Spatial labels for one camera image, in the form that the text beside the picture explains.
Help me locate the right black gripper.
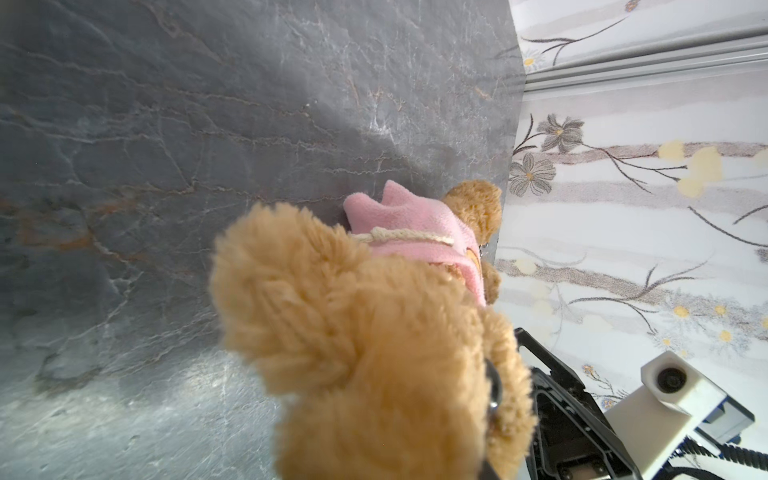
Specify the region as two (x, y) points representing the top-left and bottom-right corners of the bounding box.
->
(515, 328), (641, 479)

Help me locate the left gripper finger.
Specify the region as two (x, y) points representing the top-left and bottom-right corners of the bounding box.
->
(477, 359), (503, 480)

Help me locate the brown teddy bear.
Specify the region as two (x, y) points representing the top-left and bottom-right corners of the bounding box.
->
(210, 180), (537, 479)

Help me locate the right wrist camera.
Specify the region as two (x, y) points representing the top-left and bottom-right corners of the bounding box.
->
(605, 352), (767, 479)

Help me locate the pink teddy hoodie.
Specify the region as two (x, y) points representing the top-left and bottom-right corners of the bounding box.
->
(343, 180), (487, 307)

